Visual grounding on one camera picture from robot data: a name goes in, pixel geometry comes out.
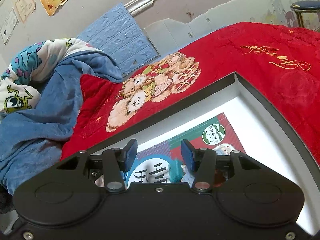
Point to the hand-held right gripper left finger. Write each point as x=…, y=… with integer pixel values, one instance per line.
x=131, y=152

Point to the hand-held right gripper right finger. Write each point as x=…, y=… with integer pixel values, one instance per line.
x=187, y=155

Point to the teal binder clip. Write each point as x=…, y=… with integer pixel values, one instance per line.
x=175, y=172

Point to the blue scrunchie with white charm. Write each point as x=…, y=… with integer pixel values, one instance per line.
x=223, y=150

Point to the black cardboard box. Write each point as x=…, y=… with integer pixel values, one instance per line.
x=262, y=100

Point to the printed book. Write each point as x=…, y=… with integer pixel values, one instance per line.
x=225, y=125

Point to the blue cartoon quilt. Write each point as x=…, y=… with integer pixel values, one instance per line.
x=37, y=135

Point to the red printed blanket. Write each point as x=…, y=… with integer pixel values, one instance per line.
x=250, y=55

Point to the white certificate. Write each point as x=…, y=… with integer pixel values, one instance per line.
x=8, y=26

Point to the brown-bordered certificate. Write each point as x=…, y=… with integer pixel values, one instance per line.
x=25, y=5

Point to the blue round stool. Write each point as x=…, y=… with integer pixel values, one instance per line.
x=306, y=6

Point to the blue foam wall panel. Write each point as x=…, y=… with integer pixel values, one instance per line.
x=117, y=35

